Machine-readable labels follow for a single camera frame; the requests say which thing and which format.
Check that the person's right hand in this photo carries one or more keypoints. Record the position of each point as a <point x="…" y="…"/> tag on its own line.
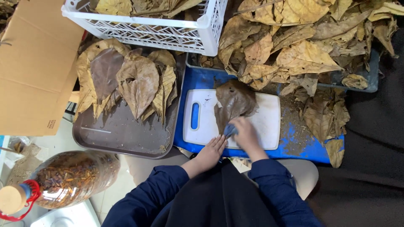
<point x="247" y="135"/>

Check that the person's left hand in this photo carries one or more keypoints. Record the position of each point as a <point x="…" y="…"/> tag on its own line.
<point x="210" y="154"/>

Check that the person's right fingers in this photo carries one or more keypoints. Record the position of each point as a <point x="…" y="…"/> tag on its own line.
<point x="238" y="124"/>

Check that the blue cleaning cloth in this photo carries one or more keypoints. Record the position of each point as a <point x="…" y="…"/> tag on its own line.
<point x="229" y="130"/>

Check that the dark brown wet leaf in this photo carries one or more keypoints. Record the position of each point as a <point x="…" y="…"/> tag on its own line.
<point x="233" y="101"/>

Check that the white plastic cutting board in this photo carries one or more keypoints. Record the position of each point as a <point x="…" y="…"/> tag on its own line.
<point x="268" y="123"/>

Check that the blue plastic table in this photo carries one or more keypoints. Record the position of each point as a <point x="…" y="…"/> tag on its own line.
<point x="195" y="78"/>

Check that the person's black garment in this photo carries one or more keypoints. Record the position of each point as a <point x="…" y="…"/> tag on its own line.
<point x="217" y="198"/>

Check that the loose crumpled dried leaves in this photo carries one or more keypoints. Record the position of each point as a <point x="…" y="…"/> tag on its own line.
<point x="322" y="116"/>

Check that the large heap of dried leaves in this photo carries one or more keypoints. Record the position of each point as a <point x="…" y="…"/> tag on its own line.
<point x="296" y="37"/>

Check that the spread of flattened dried leaves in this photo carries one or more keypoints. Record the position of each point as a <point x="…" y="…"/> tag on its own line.
<point x="139" y="80"/>

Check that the brown plastic tray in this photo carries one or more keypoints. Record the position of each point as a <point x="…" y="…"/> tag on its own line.
<point x="123" y="134"/>

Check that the white plastic lattice crate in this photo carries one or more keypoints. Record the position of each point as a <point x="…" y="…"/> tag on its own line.
<point x="148" y="33"/>

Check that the black fabric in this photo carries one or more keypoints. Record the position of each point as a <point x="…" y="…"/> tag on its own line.
<point x="372" y="151"/>

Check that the grey plastic bin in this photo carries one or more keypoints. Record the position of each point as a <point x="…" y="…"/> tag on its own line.
<point x="374" y="77"/>

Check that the dried leaves inside crate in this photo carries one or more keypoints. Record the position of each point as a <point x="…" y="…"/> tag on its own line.
<point x="126" y="6"/>

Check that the clear bottle of dried bits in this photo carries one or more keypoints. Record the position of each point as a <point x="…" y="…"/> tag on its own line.
<point x="72" y="178"/>

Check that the white plastic lid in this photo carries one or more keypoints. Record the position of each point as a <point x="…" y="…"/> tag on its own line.
<point x="69" y="217"/>

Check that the brown cardboard box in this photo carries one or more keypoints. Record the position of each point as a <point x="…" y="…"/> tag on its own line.
<point x="34" y="69"/>

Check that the clear plastic bag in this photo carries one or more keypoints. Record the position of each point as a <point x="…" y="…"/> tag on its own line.
<point x="22" y="157"/>

